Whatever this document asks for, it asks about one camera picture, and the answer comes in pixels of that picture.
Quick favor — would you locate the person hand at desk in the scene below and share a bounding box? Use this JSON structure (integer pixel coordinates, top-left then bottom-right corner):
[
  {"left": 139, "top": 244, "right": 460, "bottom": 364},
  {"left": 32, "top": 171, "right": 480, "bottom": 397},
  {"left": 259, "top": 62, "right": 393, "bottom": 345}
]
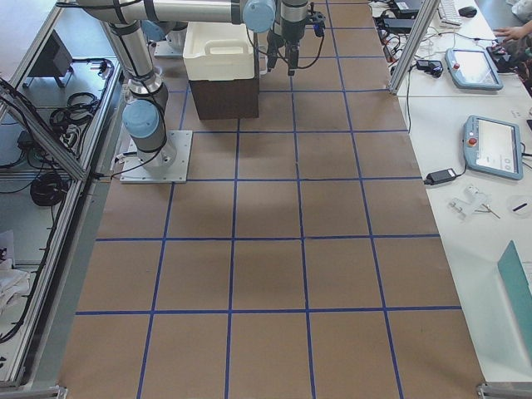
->
[{"left": 494, "top": 26, "right": 527, "bottom": 41}]

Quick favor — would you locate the black power adapter brick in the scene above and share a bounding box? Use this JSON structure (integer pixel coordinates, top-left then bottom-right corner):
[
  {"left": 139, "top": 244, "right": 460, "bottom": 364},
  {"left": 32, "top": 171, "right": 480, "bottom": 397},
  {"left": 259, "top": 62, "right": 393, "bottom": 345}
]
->
[{"left": 424, "top": 168, "right": 458, "bottom": 185}]

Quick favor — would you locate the white foam tray box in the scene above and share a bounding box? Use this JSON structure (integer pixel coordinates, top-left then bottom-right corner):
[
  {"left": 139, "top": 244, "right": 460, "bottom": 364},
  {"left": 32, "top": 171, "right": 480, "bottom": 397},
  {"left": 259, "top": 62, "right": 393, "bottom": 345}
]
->
[{"left": 183, "top": 22, "right": 255, "bottom": 81}]

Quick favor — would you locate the aluminium frame post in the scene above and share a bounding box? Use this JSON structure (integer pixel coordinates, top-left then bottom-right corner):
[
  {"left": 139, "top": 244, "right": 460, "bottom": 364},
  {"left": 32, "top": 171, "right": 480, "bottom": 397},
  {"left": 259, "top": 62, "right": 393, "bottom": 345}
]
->
[{"left": 388, "top": 0, "right": 439, "bottom": 95}]

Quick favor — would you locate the black computer mouse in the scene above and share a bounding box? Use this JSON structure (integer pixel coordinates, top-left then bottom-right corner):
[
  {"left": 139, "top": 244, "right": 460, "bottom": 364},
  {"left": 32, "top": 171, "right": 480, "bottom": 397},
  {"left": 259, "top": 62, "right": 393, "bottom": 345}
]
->
[{"left": 458, "top": 6, "right": 477, "bottom": 18}]

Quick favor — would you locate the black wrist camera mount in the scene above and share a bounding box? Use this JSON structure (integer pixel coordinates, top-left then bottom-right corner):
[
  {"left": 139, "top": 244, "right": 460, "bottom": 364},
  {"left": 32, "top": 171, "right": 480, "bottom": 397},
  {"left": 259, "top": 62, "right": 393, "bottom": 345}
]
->
[{"left": 306, "top": 10, "right": 326, "bottom": 38}]

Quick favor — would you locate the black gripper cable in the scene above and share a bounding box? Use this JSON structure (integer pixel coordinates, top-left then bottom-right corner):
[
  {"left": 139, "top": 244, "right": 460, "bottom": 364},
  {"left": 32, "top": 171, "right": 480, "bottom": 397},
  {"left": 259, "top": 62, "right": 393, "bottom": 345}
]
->
[{"left": 244, "top": 0, "right": 328, "bottom": 71}]

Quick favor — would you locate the blue teach pendant near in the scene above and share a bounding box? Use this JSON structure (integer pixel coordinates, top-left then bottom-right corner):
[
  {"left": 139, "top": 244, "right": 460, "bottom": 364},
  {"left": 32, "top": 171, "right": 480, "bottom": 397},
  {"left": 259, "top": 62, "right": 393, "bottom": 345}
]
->
[{"left": 463, "top": 116, "right": 523, "bottom": 180}]

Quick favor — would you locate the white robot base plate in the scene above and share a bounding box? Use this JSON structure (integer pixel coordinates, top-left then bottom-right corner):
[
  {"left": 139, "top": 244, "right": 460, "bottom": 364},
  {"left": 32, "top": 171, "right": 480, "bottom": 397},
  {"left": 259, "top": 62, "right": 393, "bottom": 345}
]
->
[{"left": 118, "top": 131, "right": 193, "bottom": 184}]

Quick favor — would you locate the brown paper table mat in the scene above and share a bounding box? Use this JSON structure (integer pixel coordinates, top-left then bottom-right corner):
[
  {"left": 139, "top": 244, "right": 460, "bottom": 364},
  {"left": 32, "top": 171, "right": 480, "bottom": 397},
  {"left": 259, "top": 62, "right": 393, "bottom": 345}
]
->
[{"left": 59, "top": 1, "right": 482, "bottom": 398}]

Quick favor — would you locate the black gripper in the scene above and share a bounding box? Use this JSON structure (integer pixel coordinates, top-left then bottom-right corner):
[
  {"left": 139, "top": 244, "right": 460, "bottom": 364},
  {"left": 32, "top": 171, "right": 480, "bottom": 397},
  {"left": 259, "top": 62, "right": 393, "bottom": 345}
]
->
[{"left": 267, "top": 0, "right": 308, "bottom": 76}]

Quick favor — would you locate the black monitor on floor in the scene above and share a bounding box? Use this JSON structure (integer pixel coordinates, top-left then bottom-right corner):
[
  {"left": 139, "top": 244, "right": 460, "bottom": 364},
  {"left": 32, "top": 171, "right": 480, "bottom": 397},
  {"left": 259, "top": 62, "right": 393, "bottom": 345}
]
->
[{"left": 22, "top": 30, "right": 73, "bottom": 88}]

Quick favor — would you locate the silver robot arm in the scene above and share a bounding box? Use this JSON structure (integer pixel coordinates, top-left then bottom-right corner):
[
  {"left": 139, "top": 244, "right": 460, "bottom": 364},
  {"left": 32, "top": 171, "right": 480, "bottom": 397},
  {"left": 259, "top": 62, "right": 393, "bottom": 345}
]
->
[{"left": 77, "top": 1, "right": 322, "bottom": 167}]

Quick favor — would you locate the blue teach pendant far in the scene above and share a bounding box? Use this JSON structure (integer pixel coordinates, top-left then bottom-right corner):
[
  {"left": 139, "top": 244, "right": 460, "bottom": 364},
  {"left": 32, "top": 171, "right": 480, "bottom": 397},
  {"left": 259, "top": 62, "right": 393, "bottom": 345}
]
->
[{"left": 445, "top": 48, "right": 504, "bottom": 91}]

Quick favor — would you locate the white crumpled cloth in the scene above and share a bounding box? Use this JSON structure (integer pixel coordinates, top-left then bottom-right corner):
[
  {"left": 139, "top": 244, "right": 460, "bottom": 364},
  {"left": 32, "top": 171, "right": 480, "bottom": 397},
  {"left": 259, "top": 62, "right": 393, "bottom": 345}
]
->
[{"left": 0, "top": 230, "right": 31, "bottom": 317}]

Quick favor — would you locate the teal folder sheet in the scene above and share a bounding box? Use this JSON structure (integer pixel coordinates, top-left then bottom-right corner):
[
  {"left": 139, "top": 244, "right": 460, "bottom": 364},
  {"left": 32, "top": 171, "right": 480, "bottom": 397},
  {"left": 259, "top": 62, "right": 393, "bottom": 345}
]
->
[{"left": 497, "top": 240, "right": 531, "bottom": 320}]

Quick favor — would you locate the blue teach pendant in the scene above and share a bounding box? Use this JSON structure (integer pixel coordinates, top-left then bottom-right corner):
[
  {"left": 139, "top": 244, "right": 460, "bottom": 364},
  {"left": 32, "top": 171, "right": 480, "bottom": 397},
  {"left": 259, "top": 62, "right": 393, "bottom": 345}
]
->
[
  {"left": 463, "top": 116, "right": 523, "bottom": 180},
  {"left": 445, "top": 48, "right": 504, "bottom": 91}
]

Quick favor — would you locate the dark brown wooden cabinet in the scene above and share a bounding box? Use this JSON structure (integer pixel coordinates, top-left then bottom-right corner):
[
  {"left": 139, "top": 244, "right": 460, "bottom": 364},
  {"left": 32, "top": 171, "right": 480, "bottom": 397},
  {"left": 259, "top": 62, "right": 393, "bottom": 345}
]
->
[{"left": 190, "top": 77, "right": 259, "bottom": 120}]

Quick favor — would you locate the black coiled cable bundle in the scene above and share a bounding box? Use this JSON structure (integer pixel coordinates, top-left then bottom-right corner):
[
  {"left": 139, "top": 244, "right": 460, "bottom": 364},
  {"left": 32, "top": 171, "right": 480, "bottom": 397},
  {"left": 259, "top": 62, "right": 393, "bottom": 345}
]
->
[{"left": 29, "top": 170, "right": 70, "bottom": 208}]

